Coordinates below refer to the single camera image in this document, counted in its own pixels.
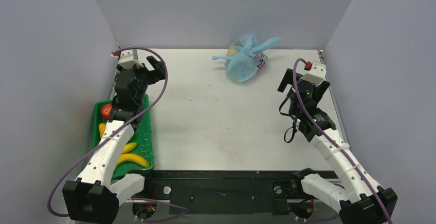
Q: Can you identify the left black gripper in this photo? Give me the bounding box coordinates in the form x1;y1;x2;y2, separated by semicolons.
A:
118;57;166;104

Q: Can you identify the light blue plastic bag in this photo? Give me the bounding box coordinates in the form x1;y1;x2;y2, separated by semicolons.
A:
212;34;282;82

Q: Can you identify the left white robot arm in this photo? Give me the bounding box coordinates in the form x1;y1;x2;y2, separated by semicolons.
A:
62;56;167;223

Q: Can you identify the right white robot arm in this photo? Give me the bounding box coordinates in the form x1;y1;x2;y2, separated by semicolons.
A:
278;69;397;223

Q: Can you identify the red apple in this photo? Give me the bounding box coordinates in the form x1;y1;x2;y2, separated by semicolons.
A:
100;103;112;120

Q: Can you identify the green plastic tray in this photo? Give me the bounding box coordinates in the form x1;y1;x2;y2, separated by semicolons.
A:
92;100;154;179

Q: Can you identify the orange yellow mango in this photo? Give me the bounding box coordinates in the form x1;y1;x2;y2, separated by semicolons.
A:
98;123;106;138

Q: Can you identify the yellow banana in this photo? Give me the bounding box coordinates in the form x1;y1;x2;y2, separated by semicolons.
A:
116;153;151;168
122;142;137;154

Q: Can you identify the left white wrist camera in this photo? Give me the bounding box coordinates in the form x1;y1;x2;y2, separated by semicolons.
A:
111;49;142;69

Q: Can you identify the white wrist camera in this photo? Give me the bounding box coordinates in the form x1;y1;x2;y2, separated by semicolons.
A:
111;49;142;69
300;61;326;87

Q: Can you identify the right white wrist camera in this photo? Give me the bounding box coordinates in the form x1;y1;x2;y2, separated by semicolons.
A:
300;61;326;87

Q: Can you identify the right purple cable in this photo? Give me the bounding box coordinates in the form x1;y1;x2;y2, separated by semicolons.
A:
292;58;393;224

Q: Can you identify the purple cable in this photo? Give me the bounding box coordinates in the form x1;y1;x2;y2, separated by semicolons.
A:
47;47;169;217
292;58;393;224

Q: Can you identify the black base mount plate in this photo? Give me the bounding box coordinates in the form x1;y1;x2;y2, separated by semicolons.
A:
119;170;341;216

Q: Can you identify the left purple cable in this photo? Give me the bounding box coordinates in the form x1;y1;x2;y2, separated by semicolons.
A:
47;47;169;217

